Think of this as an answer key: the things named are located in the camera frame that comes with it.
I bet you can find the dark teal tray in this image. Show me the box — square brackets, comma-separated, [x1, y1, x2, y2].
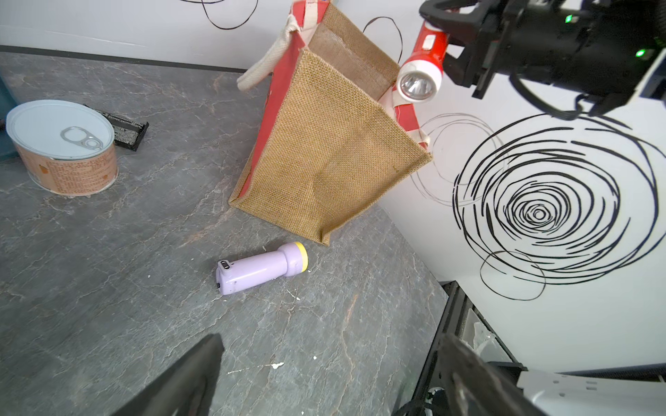
[0, 79, 18, 161]

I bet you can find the purple flashlight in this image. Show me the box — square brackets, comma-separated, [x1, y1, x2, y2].
[215, 242, 309, 296]

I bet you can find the brown jute tote bag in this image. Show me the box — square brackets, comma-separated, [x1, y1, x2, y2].
[230, 1, 432, 244]

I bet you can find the red white flashlight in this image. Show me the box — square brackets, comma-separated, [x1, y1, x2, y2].
[396, 22, 449, 103]

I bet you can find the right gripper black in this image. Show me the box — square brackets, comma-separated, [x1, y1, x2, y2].
[419, 0, 665, 117]

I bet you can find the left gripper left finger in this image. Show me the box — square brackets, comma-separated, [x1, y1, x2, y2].
[114, 334, 225, 416]

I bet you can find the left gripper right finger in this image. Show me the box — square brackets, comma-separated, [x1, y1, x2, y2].
[439, 335, 544, 415]

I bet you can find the small orange can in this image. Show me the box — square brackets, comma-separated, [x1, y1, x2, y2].
[6, 100, 119, 197]

